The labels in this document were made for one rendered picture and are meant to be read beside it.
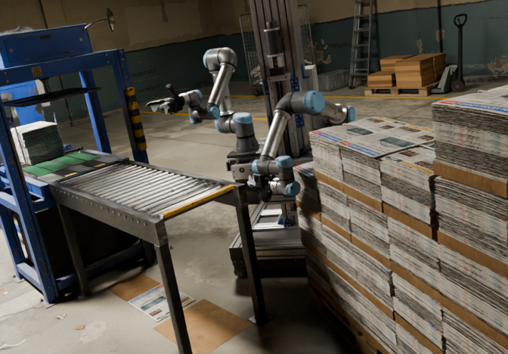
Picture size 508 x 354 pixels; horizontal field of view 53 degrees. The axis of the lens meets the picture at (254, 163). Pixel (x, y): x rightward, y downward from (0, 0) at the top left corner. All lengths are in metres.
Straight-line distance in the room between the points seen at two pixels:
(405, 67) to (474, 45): 1.25
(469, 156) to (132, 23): 11.20
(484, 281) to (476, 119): 0.48
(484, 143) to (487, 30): 7.76
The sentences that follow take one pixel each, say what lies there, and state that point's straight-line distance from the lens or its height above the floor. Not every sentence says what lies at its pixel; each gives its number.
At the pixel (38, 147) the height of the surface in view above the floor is 0.92.
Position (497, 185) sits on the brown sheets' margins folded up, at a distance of 1.47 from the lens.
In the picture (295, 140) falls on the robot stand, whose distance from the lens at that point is 3.23.
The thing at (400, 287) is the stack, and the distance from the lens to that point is 2.06.
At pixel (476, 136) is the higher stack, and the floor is 1.22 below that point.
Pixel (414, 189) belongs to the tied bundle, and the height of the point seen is 0.99.
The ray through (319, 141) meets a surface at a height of 1.04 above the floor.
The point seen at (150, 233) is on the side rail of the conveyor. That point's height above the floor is 0.74.
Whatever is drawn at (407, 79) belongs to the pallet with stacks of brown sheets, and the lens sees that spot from 8.72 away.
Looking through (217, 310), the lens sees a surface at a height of 0.00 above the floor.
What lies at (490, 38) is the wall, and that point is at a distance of 9.19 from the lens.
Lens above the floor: 1.61
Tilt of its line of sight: 16 degrees down
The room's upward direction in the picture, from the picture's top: 9 degrees counter-clockwise
